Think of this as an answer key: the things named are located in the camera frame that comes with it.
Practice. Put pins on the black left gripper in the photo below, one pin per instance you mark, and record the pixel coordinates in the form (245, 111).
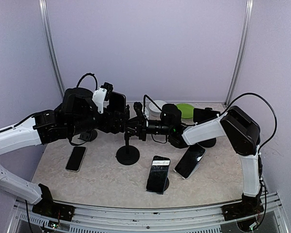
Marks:
(116, 124)

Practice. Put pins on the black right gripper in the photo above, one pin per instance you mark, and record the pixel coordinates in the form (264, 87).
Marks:
(140, 130)

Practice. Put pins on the purple edged black phone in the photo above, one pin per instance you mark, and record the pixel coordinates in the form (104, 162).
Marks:
(117, 102)

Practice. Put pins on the tall black pole phone stand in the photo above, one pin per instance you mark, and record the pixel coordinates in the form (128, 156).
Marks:
(127, 155)

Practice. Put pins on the phone with clear case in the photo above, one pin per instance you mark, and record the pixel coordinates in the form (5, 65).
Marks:
(76, 158)

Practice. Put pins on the blue edged black phone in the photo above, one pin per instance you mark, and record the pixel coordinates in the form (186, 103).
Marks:
(158, 174)

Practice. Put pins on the dark round base phone stand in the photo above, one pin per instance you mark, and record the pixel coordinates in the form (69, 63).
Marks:
(165, 186)

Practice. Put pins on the short black pole phone stand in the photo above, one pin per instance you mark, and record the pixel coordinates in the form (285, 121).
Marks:
(208, 143)

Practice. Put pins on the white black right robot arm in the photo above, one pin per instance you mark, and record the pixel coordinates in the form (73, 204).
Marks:
(241, 130)

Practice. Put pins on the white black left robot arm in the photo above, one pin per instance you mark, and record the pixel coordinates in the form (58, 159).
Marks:
(81, 111)

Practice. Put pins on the small dark grey phone stand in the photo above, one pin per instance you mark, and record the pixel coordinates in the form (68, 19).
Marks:
(88, 136)

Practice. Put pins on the black phone on white stand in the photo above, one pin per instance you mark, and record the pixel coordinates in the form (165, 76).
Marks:
(190, 160)

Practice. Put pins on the black phone on short stand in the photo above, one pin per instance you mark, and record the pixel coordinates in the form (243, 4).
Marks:
(198, 111)

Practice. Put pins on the white ceramic bowl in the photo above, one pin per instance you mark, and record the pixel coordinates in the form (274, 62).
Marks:
(155, 108)

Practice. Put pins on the green plate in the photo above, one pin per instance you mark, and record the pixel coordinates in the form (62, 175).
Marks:
(187, 110)

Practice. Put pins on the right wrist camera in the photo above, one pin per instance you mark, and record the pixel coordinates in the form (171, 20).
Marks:
(141, 111)

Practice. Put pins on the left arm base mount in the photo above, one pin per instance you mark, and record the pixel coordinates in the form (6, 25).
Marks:
(54, 210)

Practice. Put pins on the aluminium front rail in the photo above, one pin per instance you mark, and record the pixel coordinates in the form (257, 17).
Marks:
(197, 219)

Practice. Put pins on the left aluminium frame post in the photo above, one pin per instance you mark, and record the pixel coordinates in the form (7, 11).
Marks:
(50, 45)

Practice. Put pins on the aluminium frame post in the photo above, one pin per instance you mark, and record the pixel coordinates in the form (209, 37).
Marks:
(50, 45)
(241, 50)

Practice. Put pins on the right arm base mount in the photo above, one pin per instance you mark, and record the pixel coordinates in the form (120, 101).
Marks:
(240, 210)

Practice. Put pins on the right aluminium frame post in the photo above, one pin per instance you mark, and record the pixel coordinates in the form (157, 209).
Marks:
(241, 50)

